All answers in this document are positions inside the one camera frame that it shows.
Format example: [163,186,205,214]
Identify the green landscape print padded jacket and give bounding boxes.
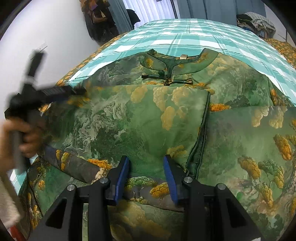
[18,49,295,240]

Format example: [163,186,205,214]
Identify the cream fleece left sleeve forearm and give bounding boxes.
[0,173,24,229]

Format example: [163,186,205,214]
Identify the dark clothes hanging on rack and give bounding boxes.
[80,0,119,45]

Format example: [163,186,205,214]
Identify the pile of clothes on chair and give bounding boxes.
[236,11,276,39]

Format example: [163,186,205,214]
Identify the person's left hand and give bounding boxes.
[1,118,45,174]

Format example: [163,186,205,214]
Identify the blue grey left curtain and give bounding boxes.
[108,0,132,34]

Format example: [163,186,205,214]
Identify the blue grey curtain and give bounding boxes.
[108,0,132,34]
[171,0,266,22]

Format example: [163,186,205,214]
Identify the teal white plaid bed blanket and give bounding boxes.
[9,17,296,193]

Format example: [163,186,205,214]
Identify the white wall switch plate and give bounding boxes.
[33,42,48,53]

